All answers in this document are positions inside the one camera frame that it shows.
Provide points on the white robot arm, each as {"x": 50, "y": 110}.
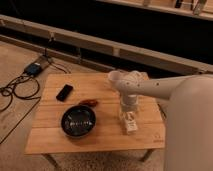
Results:
{"x": 189, "y": 121}

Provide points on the wooden folding table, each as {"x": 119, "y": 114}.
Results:
{"x": 46, "y": 135}

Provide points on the long wooden wall rail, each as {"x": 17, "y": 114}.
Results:
{"x": 108, "y": 47}

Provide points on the black rectangular remote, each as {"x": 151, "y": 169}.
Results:
{"x": 64, "y": 92}

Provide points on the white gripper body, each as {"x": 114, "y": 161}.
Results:
{"x": 128, "y": 107}

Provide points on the black ceramic bowl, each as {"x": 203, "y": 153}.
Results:
{"x": 78, "y": 121}

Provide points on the brown dried food piece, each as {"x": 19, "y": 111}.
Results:
{"x": 89, "y": 102}

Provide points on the black power adapter box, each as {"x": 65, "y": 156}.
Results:
{"x": 36, "y": 67}

